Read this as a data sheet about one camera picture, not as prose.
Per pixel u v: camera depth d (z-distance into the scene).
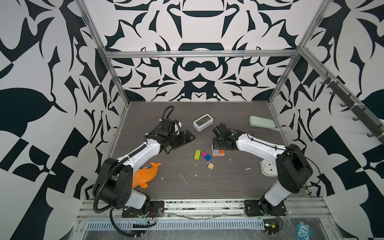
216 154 0.91
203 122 1.02
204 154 0.92
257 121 1.08
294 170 0.45
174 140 0.73
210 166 0.87
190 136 0.79
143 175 0.82
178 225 0.65
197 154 0.92
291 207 0.76
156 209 0.74
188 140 0.76
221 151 0.91
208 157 0.92
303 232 0.67
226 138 0.66
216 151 0.91
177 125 0.83
